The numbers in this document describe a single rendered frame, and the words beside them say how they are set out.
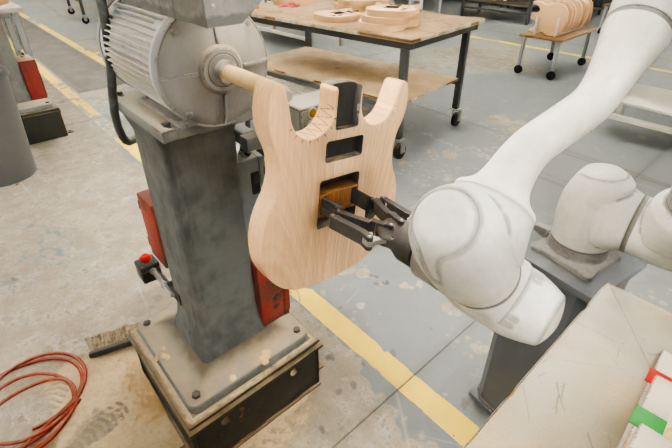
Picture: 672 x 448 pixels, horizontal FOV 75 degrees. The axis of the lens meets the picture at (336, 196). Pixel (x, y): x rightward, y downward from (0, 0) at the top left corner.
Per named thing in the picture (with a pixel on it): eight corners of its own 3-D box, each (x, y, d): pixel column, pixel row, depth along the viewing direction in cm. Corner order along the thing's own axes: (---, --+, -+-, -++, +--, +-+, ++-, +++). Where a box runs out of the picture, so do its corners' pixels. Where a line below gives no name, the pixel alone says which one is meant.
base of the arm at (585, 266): (552, 221, 140) (556, 207, 137) (623, 258, 124) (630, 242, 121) (516, 241, 131) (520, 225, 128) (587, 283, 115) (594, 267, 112)
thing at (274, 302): (227, 290, 168) (214, 210, 150) (255, 276, 176) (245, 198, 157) (264, 328, 152) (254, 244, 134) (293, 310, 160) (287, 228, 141)
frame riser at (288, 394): (127, 382, 170) (110, 337, 157) (261, 305, 205) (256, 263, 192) (186, 489, 137) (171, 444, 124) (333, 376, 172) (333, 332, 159)
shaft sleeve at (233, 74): (230, 61, 87) (238, 74, 89) (218, 71, 86) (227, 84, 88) (284, 80, 75) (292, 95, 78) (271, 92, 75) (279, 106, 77)
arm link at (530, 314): (482, 249, 71) (461, 215, 61) (580, 300, 61) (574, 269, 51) (446, 305, 70) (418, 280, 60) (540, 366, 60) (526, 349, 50)
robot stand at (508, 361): (513, 359, 179) (558, 216, 143) (578, 412, 159) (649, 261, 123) (467, 393, 165) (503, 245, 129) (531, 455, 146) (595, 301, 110)
